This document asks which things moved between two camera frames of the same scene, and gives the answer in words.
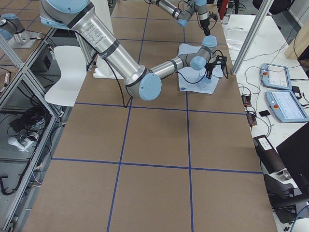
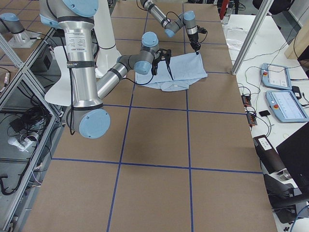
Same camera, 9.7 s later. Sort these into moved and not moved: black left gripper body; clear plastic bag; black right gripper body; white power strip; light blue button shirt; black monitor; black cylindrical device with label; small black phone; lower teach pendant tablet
Moved: black left gripper body; light blue button shirt; black right gripper body
Not moved: clear plastic bag; small black phone; lower teach pendant tablet; black monitor; black cylindrical device with label; white power strip
